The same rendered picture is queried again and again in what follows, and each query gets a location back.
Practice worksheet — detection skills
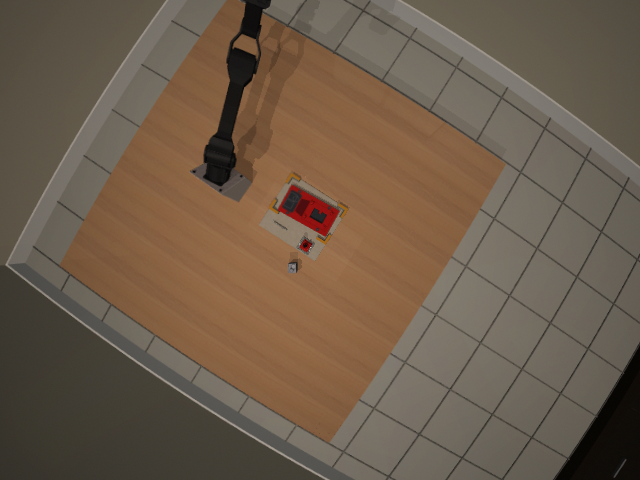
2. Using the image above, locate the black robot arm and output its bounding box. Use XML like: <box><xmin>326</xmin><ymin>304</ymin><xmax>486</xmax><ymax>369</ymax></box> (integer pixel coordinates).
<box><xmin>203</xmin><ymin>2</ymin><xmax>263</xmax><ymax>187</ymax></box>

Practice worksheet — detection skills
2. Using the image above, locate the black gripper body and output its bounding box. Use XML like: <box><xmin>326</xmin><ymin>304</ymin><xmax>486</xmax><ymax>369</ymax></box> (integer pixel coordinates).
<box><xmin>243</xmin><ymin>0</ymin><xmax>271</xmax><ymax>9</ymax></box>

